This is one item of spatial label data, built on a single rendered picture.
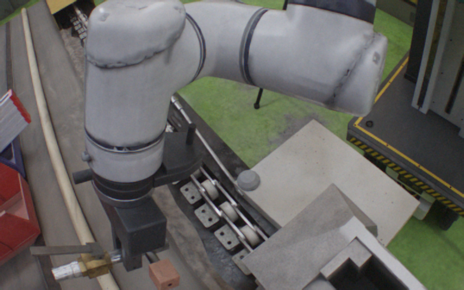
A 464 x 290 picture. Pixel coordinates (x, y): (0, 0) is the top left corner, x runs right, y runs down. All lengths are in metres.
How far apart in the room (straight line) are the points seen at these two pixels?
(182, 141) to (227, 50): 0.13
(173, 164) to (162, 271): 0.17
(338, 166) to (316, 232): 0.29
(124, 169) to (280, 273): 0.21
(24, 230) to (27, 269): 0.10
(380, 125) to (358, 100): 1.12
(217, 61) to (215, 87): 1.72
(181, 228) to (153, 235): 0.34
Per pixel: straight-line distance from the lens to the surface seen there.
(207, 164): 0.75
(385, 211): 0.65
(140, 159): 0.33
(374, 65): 0.30
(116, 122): 0.30
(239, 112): 1.90
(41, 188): 0.96
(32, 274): 0.85
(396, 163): 1.32
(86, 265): 0.48
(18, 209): 0.98
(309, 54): 0.31
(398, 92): 1.59
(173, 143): 0.41
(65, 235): 0.83
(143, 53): 0.27
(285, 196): 0.65
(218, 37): 0.34
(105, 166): 0.33
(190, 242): 0.70
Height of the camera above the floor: 1.36
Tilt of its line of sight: 51 degrees down
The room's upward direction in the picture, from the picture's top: 13 degrees counter-clockwise
